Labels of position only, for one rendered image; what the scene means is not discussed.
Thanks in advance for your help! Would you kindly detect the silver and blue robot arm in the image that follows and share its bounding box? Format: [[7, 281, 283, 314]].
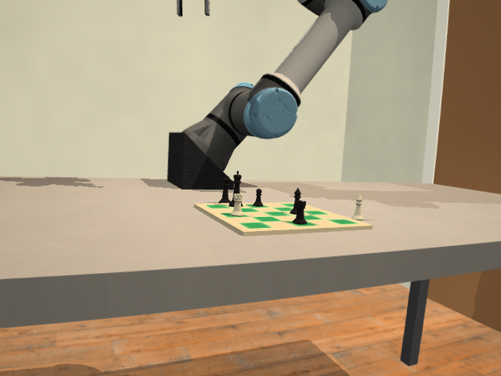
[[183, 0, 387, 171]]

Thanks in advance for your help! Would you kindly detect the green and cream chessboard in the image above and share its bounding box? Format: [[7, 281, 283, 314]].
[[194, 202, 373, 236]]

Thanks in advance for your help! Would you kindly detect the white rook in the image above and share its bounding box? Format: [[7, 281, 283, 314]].
[[230, 193, 244, 216]]

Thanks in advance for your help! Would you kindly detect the white bishop chess piece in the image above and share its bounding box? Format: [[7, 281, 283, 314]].
[[351, 194, 363, 221]]

